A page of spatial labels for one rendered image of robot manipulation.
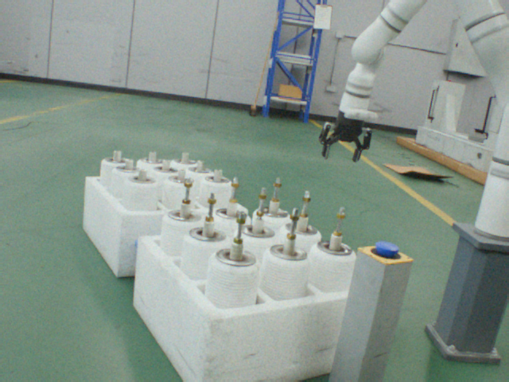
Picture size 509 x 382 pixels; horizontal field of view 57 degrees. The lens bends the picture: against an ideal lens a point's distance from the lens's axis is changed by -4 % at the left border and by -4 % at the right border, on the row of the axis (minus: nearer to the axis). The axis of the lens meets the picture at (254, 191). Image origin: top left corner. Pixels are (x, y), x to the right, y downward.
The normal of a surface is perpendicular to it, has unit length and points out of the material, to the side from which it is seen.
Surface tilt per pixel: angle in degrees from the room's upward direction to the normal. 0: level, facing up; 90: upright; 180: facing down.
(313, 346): 90
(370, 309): 90
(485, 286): 90
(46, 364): 0
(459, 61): 90
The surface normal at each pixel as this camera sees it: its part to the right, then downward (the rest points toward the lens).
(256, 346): 0.51, 0.28
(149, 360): 0.14, -0.96
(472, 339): 0.04, 0.25
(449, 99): 0.08, -0.14
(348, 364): -0.85, 0.00
